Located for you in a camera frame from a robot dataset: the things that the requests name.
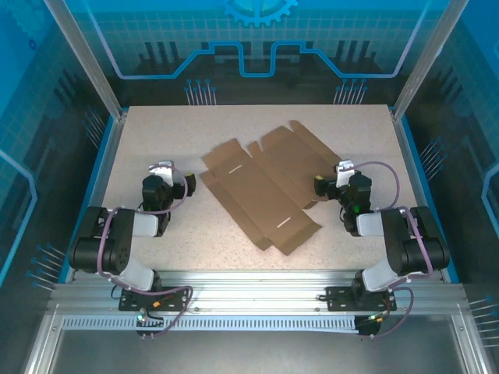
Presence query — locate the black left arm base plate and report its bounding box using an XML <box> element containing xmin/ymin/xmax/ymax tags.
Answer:
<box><xmin>119</xmin><ymin>286</ymin><xmax>191</xmax><ymax>312</ymax></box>

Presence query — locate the orange connector wire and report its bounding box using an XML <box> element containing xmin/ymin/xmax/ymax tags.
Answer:
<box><xmin>150</xmin><ymin>295</ymin><xmax>175</xmax><ymax>311</ymax></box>
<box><xmin>366</xmin><ymin>302</ymin><xmax>393</xmax><ymax>324</ymax></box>

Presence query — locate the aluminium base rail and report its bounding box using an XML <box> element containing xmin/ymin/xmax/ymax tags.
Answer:
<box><xmin>48</xmin><ymin>270</ymin><xmax>469</xmax><ymax>317</ymax></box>

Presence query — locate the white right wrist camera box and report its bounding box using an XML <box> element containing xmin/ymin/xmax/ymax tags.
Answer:
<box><xmin>334</xmin><ymin>159</ymin><xmax>354</xmax><ymax>189</ymax></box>

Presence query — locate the slotted grey cable duct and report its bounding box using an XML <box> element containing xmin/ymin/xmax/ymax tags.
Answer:
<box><xmin>61</xmin><ymin>315</ymin><xmax>359</xmax><ymax>333</ymax></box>

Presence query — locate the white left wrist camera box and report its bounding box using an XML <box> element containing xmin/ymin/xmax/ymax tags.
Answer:
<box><xmin>147</xmin><ymin>160</ymin><xmax>175</xmax><ymax>189</ymax></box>

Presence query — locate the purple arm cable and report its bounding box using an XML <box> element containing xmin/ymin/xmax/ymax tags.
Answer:
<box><xmin>96</xmin><ymin>163</ymin><xmax>195</xmax><ymax>340</ymax></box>
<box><xmin>338</xmin><ymin>160</ymin><xmax>436</xmax><ymax>340</ymax></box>

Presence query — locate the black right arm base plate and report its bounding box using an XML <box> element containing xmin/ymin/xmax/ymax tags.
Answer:
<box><xmin>325</xmin><ymin>286</ymin><xmax>398</xmax><ymax>312</ymax></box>

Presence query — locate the grey metal sheet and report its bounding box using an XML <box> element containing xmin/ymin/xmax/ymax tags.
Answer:
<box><xmin>50</xmin><ymin>330</ymin><xmax>469</xmax><ymax>374</ymax></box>

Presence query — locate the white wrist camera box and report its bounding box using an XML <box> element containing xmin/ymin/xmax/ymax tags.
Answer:
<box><xmin>147</xmin><ymin>160</ymin><xmax>175</xmax><ymax>189</ymax></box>
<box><xmin>334</xmin><ymin>159</ymin><xmax>354</xmax><ymax>189</ymax></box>

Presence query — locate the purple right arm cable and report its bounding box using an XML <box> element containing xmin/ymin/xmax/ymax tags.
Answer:
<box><xmin>338</xmin><ymin>160</ymin><xmax>436</xmax><ymax>340</ymax></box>

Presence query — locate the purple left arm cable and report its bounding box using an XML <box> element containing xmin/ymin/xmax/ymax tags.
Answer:
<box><xmin>96</xmin><ymin>163</ymin><xmax>195</xmax><ymax>340</ymax></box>

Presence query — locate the aluminium lower frame rail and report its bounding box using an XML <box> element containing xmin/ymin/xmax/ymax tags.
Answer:
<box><xmin>451</xmin><ymin>307</ymin><xmax>490</xmax><ymax>374</ymax></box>
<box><xmin>23</xmin><ymin>307</ymin><xmax>65</xmax><ymax>374</ymax></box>

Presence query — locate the aluminium table side rail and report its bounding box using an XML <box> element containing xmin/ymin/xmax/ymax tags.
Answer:
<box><xmin>69</xmin><ymin>112</ymin><xmax>128</xmax><ymax>284</ymax></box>
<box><xmin>391</xmin><ymin>112</ymin><xmax>449</xmax><ymax>284</ymax></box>

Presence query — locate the brown cardboard paper box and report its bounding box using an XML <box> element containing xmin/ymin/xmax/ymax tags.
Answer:
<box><xmin>199</xmin><ymin>119</ymin><xmax>344</xmax><ymax>257</ymax></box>

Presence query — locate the aluminium frame post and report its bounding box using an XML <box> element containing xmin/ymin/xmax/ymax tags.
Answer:
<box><xmin>42</xmin><ymin>0</ymin><xmax>129</xmax><ymax>122</ymax></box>
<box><xmin>391</xmin><ymin>0</ymin><xmax>471</xmax><ymax>122</ymax></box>

